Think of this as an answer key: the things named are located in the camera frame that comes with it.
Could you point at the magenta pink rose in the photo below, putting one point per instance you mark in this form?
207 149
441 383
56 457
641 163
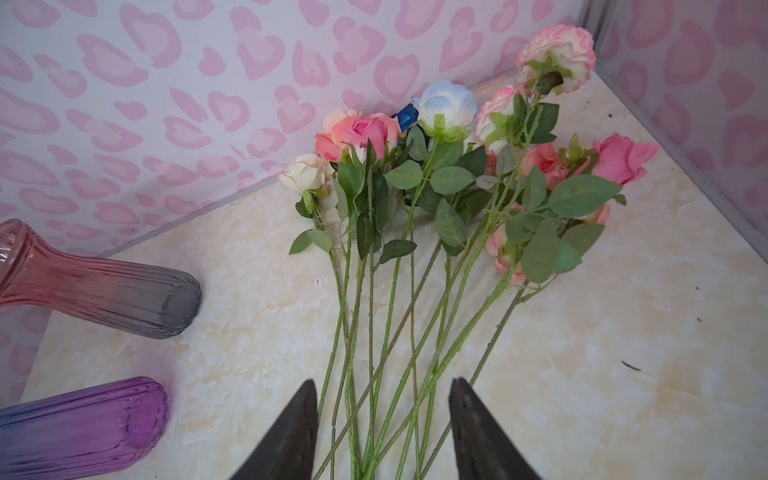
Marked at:
368 144

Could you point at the small pink rose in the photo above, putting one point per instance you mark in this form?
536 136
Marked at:
509 242

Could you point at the purple blue glass vase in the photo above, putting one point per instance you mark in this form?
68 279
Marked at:
93 431

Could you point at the cream rose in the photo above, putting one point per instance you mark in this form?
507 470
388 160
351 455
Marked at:
326 197

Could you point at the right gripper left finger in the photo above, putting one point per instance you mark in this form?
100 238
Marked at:
287 449

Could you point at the coral pink rose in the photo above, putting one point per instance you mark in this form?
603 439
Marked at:
330 135

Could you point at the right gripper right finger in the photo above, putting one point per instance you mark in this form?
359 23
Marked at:
482 449

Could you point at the red grey glass vase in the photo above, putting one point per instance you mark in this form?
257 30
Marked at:
145 300

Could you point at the hot pink rose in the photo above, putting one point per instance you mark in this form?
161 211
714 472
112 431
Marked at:
619 158

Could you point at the pink white rose with bud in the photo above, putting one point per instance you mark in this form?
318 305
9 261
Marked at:
516 119

